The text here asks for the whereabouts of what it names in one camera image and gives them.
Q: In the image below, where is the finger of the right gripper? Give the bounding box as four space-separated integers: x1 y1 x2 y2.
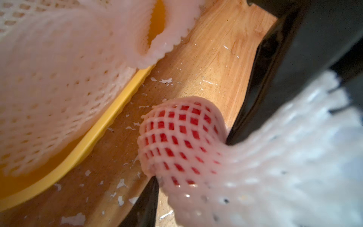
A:
226 1 363 145
329 39 363 114

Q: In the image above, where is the netted apple bottom hidden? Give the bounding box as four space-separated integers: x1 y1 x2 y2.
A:
137 71 363 227

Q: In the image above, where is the yellow plastic tray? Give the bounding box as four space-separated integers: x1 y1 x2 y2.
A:
0 0 168 213

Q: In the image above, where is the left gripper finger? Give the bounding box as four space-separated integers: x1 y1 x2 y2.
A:
119 176 159 227

